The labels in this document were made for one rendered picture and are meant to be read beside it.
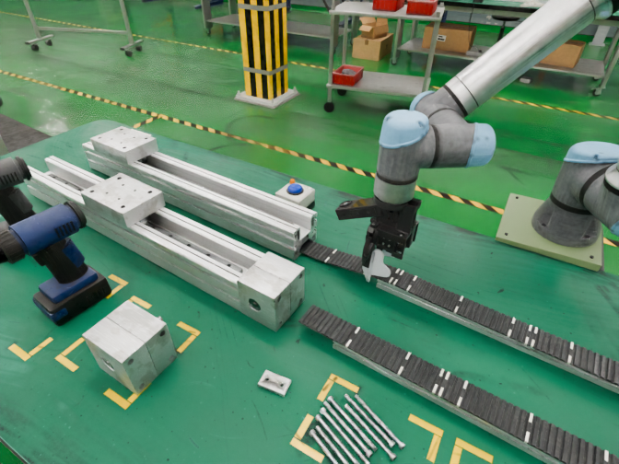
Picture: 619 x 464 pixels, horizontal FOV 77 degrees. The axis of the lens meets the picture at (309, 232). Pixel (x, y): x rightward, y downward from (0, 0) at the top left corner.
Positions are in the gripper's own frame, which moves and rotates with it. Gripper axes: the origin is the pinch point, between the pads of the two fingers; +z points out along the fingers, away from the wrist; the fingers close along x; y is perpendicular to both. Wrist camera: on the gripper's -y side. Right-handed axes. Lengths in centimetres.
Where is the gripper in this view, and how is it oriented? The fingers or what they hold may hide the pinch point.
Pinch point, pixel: (371, 268)
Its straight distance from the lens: 88.5
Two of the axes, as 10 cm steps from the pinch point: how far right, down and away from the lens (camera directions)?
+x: 5.4, -5.1, 6.6
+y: 8.4, 3.4, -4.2
